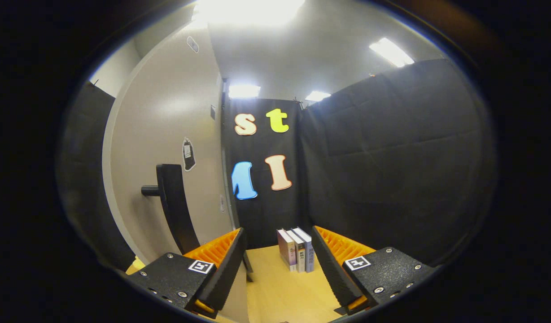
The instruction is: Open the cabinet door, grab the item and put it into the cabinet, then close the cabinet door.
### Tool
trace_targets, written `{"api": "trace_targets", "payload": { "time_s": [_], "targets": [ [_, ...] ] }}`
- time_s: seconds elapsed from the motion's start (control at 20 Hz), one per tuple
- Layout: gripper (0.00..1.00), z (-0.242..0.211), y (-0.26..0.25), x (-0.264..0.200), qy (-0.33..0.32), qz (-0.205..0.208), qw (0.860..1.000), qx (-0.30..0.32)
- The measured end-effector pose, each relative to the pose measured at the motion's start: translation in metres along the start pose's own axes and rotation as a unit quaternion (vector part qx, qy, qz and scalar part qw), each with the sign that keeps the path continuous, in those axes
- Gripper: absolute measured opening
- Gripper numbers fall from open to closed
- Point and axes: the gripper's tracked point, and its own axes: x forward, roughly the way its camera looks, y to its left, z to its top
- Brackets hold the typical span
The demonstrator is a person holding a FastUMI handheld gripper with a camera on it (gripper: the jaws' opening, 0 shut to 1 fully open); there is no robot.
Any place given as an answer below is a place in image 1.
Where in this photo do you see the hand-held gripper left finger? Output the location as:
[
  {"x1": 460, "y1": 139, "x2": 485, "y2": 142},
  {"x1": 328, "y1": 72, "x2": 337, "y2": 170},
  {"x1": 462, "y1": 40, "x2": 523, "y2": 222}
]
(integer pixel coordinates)
[{"x1": 125, "y1": 227, "x2": 248, "y2": 320}]

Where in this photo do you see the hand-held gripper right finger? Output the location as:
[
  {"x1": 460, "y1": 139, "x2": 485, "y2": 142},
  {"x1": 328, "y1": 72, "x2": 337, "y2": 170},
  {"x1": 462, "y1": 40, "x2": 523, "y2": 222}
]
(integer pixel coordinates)
[{"x1": 311, "y1": 225, "x2": 437, "y2": 315}]

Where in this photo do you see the black door handle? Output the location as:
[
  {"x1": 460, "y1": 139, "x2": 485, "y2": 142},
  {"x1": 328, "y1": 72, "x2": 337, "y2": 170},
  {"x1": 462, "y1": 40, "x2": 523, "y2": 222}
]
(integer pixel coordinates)
[{"x1": 141, "y1": 164, "x2": 254, "y2": 283}]

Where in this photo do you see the grey blue book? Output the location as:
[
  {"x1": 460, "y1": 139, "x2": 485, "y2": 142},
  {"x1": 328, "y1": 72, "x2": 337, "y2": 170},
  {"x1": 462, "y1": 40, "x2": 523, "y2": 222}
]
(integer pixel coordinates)
[{"x1": 293, "y1": 227, "x2": 315, "y2": 273}]

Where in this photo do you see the white spine book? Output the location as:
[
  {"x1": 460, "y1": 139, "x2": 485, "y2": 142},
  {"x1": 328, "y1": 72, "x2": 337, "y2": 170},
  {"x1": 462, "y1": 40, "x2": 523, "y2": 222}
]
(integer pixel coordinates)
[{"x1": 287, "y1": 229, "x2": 306, "y2": 273}]

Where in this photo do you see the pink cover book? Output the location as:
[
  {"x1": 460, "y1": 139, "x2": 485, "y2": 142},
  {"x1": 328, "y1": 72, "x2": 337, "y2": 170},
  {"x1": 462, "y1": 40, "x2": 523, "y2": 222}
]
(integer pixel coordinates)
[{"x1": 277, "y1": 229, "x2": 297, "y2": 272}]

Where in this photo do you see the dark grey cabinet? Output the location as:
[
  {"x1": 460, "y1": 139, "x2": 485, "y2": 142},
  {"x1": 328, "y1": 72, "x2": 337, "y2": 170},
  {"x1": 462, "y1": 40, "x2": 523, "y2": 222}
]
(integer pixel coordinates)
[{"x1": 220, "y1": 79, "x2": 241, "y2": 231}]

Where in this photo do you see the black backdrop cloth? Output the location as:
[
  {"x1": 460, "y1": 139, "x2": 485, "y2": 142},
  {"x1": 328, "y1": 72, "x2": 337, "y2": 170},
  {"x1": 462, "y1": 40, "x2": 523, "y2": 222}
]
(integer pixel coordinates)
[{"x1": 56, "y1": 58, "x2": 496, "y2": 270}]

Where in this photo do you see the long ceiling light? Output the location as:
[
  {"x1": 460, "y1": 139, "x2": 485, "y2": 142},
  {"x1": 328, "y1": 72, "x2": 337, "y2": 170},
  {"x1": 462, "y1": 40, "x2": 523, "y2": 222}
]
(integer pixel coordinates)
[{"x1": 369, "y1": 37, "x2": 415, "y2": 68}]

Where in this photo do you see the large square ceiling light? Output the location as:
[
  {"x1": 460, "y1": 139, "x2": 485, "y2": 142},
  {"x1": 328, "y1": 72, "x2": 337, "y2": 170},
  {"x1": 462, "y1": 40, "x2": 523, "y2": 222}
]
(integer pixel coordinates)
[{"x1": 192, "y1": 0, "x2": 306, "y2": 26}]

